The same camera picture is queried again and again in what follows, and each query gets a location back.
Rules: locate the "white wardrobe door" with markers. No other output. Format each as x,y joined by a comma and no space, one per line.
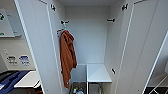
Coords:
143,43
38,40

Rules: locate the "white wardrobe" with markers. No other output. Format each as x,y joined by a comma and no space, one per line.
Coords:
88,36

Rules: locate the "orange hooded sweatshirt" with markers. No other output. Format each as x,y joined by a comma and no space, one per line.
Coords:
67,56

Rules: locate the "white clothes hanger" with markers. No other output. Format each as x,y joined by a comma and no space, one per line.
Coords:
62,29

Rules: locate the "orange and white label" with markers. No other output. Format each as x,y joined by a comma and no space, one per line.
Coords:
59,32

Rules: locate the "white wardrobe shelf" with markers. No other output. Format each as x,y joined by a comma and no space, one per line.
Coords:
98,73

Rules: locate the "black door hinge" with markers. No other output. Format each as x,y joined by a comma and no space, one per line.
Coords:
124,6
113,71
53,7

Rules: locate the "flat white board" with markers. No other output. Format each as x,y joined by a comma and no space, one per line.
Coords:
29,79

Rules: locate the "blue moulded tray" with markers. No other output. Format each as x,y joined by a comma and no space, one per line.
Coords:
10,81

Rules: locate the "white drying rack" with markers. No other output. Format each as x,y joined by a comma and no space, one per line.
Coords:
156,90

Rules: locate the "black wall hook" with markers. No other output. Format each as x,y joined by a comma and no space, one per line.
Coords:
64,22
111,20

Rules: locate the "blue wall sign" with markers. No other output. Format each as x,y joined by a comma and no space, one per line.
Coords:
24,60

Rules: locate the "dark wall sign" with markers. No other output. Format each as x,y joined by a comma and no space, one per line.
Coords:
12,60

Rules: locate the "small white wall switch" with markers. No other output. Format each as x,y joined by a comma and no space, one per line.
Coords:
5,51

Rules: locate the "white wall board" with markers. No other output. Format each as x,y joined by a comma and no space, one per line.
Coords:
6,23

